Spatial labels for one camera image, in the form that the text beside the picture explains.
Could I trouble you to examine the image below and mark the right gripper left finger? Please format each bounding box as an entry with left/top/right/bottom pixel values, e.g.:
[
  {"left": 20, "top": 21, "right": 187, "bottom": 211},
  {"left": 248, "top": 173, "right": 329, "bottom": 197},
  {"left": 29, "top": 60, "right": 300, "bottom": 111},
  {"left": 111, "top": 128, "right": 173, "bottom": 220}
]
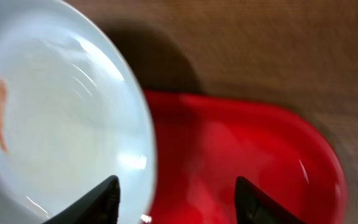
[{"left": 44, "top": 175, "right": 121, "bottom": 224}]

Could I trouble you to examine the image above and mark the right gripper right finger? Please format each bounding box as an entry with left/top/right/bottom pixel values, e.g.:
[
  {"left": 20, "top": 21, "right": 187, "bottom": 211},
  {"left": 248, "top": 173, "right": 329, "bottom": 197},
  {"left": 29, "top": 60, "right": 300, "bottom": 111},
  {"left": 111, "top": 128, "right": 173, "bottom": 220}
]
[{"left": 234, "top": 176, "right": 305, "bottom": 224}]

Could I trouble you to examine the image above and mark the red plastic tray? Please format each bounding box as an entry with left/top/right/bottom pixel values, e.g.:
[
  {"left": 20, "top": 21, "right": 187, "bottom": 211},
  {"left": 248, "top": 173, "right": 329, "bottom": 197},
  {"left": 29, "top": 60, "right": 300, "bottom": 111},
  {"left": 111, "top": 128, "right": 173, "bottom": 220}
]
[{"left": 140, "top": 91, "right": 347, "bottom": 223}]

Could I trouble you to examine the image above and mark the top light blue plate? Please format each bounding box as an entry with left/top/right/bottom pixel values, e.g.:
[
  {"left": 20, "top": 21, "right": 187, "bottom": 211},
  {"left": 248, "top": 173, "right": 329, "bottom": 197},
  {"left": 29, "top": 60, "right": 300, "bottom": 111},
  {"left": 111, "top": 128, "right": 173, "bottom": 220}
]
[{"left": 0, "top": 0, "right": 157, "bottom": 223}]

